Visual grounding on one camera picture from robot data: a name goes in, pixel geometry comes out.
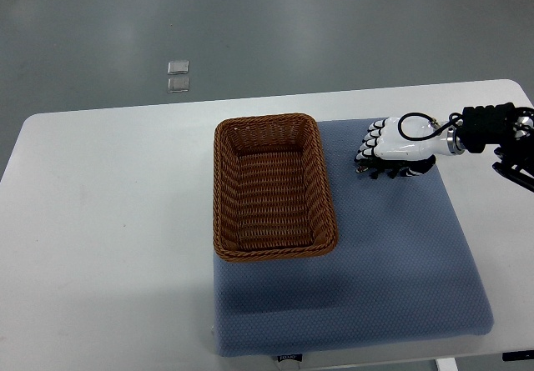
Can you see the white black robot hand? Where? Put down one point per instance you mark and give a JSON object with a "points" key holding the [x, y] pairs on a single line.
{"points": [[415, 138]]}

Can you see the dark toy crocodile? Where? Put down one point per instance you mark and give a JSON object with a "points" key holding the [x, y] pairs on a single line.
{"points": [[391, 168]]}

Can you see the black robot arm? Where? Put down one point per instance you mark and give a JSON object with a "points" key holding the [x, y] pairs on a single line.
{"points": [[510, 130]]}

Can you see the brown wicker basket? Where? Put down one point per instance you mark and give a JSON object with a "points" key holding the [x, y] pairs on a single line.
{"points": [[272, 196]]}

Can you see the blue foam cushion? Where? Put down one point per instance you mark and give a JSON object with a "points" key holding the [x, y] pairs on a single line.
{"points": [[402, 270]]}

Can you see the upper metal floor plate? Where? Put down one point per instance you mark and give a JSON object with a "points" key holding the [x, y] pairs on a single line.
{"points": [[177, 67]]}

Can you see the black table handle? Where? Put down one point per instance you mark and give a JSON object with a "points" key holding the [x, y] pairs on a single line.
{"points": [[518, 356]]}

